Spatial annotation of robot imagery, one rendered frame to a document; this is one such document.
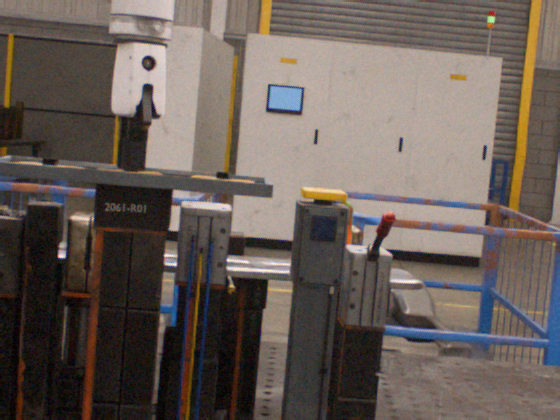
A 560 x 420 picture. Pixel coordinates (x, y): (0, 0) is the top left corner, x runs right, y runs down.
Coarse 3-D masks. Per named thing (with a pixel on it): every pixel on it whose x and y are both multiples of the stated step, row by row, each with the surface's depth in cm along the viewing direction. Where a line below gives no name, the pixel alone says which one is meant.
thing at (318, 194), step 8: (304, 192) 139; (312, 192) 139; (320, 192) 139; (328, 192) 139; (336, 192) 140; (344, 192) 141; (320, 200) 141; (328, 200) 141; (336, 200) 140; (344, 200) 140
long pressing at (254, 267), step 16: (64, 256) 162; (176, 256) 176; (240, 256) 182; (240, 272) 166; (256, 272) 166; (272, 272) 167; (288, 272) 167; (400, 272) 181; (400, 288) 170; (416, 288) 171
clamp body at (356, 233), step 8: (352, 232) 191; (360, 232) 191; (352, 240) 191; (336, 312) 193; (336, 320) 193; (336, 328) 193; (336, 336) 193; (336, 344) 193; (336, 352) 193; (336, 360) 193; (328, 392) 194; (328, 400) 194; (328, 408) 193
